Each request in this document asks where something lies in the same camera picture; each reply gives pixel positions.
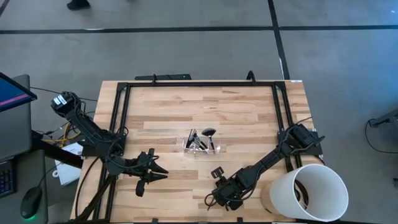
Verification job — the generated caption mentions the black desk beam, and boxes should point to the black desk beam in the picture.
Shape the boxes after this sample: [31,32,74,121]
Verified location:
[30,129,85,169]

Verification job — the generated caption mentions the round-tipped black makeup brush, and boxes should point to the round-tipped black makeup brush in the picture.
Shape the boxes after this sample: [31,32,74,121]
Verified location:
[193,133,208,153]

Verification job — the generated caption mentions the computer monitor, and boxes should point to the computer monitor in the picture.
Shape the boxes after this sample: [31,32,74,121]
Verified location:
[0,72,38,113]

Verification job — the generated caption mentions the grey desk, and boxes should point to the grey desk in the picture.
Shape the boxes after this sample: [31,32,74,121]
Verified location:
[0,73,49,224]

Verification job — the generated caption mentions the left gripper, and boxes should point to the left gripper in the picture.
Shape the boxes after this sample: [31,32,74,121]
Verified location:
[132,148,169,197]

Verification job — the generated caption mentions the clear acrylic organizer box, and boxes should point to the clear acrylic organizer box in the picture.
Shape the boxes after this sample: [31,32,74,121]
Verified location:
[182,136,221,156]

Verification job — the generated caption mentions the black mounting bar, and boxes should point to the black mounting bar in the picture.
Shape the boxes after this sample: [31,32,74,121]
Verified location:
[134,73,192,81]

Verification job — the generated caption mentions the black floor stand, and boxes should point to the black floor stand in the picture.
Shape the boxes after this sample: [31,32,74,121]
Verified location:
[368,108,398,128]

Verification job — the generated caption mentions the white cylindrical bin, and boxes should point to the white cylindrical bin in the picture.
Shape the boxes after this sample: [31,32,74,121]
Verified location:
[269,164,349,222]

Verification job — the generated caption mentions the fan makeup brush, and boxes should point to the fan makeup brush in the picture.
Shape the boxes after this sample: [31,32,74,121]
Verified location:
[201,127,217,152]

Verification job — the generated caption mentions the black aluminium table frame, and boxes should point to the black aluminium table frame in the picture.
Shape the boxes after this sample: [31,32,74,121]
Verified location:
[74,79,324,223]

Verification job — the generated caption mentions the yellow cables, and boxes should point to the yellow cables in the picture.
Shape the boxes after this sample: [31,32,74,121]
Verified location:
[42,123,81,147]

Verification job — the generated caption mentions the black looped floor cable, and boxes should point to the black looped floor cable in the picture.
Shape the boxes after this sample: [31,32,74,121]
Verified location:
[364,118,398,155]

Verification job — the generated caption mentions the thin black floor cable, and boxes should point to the thin black floor cable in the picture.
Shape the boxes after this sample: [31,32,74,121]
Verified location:
[29,86,99,103]

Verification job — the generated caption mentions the black computer mouse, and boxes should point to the black computer mouse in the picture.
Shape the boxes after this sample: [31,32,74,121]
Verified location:
[20,185,44,220]

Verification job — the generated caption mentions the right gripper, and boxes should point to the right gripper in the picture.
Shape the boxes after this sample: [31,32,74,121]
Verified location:
[210,166,246,212]

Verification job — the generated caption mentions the black keyboard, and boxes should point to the black keyboard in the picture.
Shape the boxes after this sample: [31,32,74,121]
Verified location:
[0,158,16,198]

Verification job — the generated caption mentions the person's shoe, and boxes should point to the person's shoe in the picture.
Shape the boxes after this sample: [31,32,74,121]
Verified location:
[67,0,91,11]

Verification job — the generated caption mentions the white paper sheet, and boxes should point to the white paper sheet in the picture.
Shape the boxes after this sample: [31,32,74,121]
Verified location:
[53,142,85,187]

